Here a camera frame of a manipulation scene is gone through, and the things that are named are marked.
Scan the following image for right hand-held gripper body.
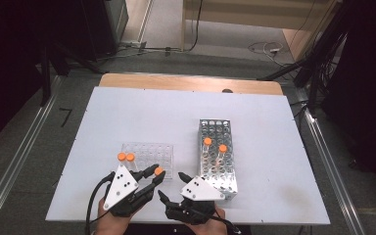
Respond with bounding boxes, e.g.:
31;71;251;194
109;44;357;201
164;175;226;226

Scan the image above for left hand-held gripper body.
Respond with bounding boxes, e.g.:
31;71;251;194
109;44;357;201
102;164;155;218

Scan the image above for clear plastic tube rack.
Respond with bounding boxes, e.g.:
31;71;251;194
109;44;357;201
119;141;175;181

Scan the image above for metal test tube rack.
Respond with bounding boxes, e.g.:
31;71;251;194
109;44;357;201
197;118;239;201

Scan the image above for person's left hand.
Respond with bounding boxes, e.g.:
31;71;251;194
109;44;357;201
94;197;135;235

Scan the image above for person's right hand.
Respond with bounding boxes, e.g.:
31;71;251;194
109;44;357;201
183;207;228;235

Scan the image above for white board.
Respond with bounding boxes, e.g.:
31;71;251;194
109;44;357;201
44;85;331;226

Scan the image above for grey power strip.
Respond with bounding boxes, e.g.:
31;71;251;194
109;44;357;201
119;39;148;51

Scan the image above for black metal stand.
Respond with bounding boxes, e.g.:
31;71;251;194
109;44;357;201
38;41;110;108

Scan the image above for dark cabinet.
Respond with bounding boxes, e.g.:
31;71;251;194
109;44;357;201
77;0;130;64

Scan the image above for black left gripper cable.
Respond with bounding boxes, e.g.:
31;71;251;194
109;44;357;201
84;171;116;235

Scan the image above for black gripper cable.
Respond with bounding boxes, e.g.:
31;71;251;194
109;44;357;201
205;210;243;235
84;171;116;235

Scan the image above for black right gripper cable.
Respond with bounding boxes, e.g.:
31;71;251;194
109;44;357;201
205;210;243;235

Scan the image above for metal floor rail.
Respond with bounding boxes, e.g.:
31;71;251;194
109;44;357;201
294;87;367;235
0;74;64;231

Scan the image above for black hanging cable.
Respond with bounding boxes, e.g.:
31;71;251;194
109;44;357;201
187;0;205;53

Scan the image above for white floor cable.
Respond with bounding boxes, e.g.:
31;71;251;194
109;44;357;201
247;41;296;69

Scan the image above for beige wooden frame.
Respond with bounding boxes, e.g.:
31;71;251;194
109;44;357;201
180;0;341;63

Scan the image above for black tripod with cables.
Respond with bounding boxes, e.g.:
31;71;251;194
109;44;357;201
257;0;352;116

